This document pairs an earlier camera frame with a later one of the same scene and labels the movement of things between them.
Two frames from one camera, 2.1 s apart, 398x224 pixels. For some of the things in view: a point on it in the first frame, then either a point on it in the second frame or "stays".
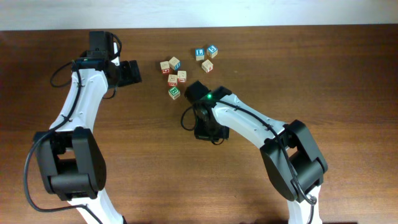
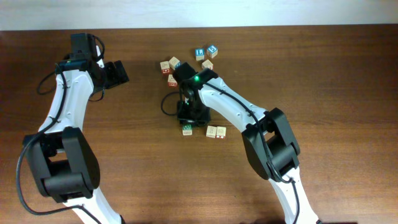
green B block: (174, 93) → (187, 129)
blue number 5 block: (212, 51) stays
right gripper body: (195, 91) → (193, 116)
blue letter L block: (199, 53) stays
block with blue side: (174, 63) stays
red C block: (165, 66) stays
